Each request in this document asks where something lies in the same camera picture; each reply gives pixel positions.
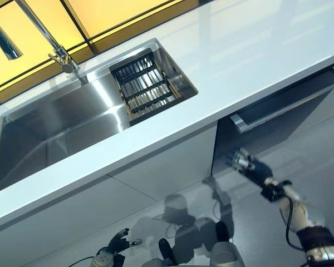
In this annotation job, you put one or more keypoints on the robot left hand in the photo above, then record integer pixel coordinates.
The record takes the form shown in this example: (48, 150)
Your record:
(119, 242)

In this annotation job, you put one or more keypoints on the black sink dish rack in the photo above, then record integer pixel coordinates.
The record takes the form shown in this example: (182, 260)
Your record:
(144, 86)

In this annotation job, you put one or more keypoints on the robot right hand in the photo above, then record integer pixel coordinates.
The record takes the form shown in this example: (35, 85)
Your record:
(256, 168)

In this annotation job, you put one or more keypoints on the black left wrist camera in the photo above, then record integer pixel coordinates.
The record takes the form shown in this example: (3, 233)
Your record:
(120, 259)

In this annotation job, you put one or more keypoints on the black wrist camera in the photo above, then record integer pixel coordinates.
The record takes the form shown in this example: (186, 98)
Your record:
(120, 259)
(274, 190)

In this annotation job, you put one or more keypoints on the yellow window with dark frame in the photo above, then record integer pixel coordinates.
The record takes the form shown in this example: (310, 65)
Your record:
(44, 27)

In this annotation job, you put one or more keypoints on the stainless steel sink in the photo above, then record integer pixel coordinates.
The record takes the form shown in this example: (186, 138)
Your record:
(58, 116)

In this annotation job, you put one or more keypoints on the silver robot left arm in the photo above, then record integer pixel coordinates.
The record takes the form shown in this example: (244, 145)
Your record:
(105, 258)

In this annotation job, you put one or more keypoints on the white glossy cabinet door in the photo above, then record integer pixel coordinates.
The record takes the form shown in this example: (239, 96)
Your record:
(169, 161)
(58, 211)

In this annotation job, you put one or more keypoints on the chrome pull-down faucet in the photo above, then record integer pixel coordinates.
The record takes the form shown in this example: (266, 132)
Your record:
(44, 36)

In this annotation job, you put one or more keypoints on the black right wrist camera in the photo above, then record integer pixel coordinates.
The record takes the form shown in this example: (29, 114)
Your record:
(274, 190)

